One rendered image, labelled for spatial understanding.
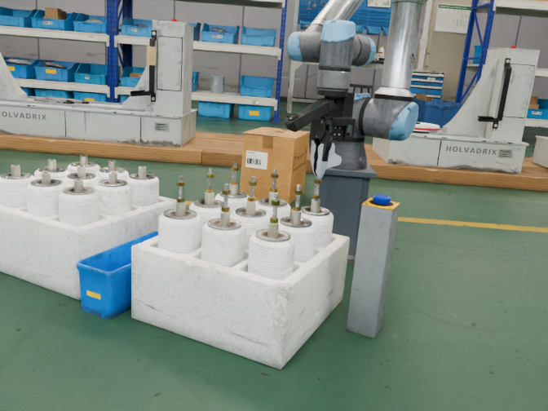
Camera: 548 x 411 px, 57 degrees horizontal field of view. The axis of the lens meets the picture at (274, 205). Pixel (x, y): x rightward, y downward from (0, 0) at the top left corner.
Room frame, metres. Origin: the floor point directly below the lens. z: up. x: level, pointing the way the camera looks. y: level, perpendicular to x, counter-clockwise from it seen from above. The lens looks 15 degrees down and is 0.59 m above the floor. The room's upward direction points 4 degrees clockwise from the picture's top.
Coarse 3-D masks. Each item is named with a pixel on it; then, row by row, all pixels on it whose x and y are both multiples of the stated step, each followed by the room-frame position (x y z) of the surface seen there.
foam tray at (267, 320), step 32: (160, 256) 1.03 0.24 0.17; (192, 256) 1.03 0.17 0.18; (320, 256) 1.09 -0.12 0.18; (160, 288) 1.03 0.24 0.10; (192, 288) 0.99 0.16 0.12; (224, 288) 0.96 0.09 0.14; (256, 288) 0.93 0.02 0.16; (288, 288) 0.91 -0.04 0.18; (320, 288) 1.08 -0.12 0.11; (160, 320) 1.03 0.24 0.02; (192, 320) 0.99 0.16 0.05; (224, 320) 0.96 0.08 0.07; (256, 320) 0.93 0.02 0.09; (288, 320) 0.91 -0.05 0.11; (320, 320) 1.10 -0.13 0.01; (256, 352) 0.93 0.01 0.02; (288, 352) 0.93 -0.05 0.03
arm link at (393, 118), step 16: (400, 0) 1.53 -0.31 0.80; (416, 0) 1.52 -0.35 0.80; (400, 16) 1.52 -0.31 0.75; (416, 16) 1.52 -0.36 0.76; (400, 32) 1.52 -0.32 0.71; (416, 32) 1.53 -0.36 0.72; (400, 48) 1.52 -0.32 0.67; (384, 64) 1.55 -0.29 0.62; (400, 64) 1.51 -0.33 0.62; (384, 80) 1.53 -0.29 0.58; (400, 80) 1.51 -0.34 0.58; (384, 96) 1.51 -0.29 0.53; (400, 96) 1.49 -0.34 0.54; (368, 112) 1.53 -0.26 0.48; (384, 112) 1.50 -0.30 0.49; (400, 112) 1.48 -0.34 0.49; (416, 112) 1.53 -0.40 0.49; (368, 128) 1.53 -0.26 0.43; (384, 128) 1.50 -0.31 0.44; (400, 128) 1.47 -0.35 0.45
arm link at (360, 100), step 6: (360, 96) 1.57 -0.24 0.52; (366, 96) 1.58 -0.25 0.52; (354, 102) 1.57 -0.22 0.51; (360, 102) 1.57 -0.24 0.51; (366, 102) 1.56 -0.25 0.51; (354, 108) 1.56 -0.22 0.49; (360, 108) 1.55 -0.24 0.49; (354, 114) 1.55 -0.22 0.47; (360, 114) 1.54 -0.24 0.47; (360, 120) 1.54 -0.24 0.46; (348, 126) 1.56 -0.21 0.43; (360, 126) 1.54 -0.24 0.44; (354, 132) 1.57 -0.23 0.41; (360, 132) 1.56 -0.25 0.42
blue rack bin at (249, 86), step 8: (248, 80) 6.15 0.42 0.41; (256, 80) 6.15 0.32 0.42; (264, 80) 6.16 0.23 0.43; (272, 80) 6.15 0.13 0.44; (240, 88) 5.69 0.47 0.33; (248, 88) 5.68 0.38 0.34; (256, 88) 5.67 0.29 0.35; (264, 88) 5.67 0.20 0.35; (272, 88) 5.69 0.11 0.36; (256, 96) 5.69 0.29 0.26; (264, 96) 5.69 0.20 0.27
